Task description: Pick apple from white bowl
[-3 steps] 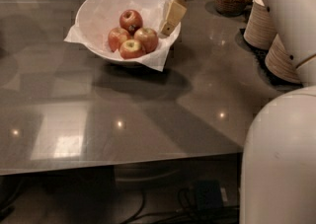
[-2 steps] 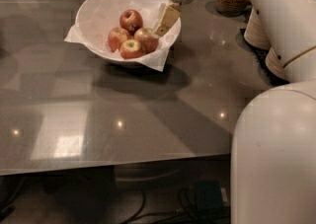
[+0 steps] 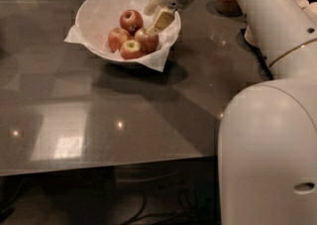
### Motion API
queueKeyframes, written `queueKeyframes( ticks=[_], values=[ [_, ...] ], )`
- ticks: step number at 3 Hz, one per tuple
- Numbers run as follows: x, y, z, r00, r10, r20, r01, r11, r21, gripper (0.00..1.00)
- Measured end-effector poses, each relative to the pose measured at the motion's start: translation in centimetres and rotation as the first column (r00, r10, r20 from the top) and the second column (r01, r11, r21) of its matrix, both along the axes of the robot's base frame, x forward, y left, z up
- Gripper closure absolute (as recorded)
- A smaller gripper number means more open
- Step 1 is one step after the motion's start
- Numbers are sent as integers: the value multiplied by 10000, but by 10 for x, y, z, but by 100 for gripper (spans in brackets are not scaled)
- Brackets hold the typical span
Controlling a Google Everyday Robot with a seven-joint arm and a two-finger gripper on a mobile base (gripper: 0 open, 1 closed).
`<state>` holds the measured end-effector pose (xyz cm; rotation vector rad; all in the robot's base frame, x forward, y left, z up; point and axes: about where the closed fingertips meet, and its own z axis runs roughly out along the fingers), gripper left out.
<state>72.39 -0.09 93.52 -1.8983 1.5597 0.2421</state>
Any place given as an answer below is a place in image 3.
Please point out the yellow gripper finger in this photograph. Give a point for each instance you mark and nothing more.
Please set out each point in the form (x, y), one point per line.
(162, 18)

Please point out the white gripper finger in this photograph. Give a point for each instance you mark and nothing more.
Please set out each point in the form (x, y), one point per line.
(151, 7)

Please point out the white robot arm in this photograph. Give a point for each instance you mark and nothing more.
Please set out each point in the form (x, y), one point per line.
(267, 144)

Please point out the red apple top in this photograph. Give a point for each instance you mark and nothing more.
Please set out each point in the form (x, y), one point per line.
(132, 21)

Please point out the red apple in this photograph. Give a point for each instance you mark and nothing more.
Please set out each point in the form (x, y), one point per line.
(117, 37)
(132, 21)
(132, 49)
(149, 41)

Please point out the red apple right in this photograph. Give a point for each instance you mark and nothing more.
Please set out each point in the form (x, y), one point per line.
(149, 41)

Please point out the red apple front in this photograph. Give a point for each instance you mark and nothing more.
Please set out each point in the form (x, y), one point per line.
(132, 49)

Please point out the red apple left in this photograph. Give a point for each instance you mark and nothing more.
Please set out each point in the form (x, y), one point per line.
(117, 37)

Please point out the white bowl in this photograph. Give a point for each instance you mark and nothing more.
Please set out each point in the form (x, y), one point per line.
(95, 14)

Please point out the white paper liner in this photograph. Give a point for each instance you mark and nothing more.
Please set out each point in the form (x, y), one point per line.
(158, 60)

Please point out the black rubber mat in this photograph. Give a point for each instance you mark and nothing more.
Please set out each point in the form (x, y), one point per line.
(264, 70)

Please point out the tall stack of paper plates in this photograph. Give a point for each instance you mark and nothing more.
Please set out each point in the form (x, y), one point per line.
(249, 37)

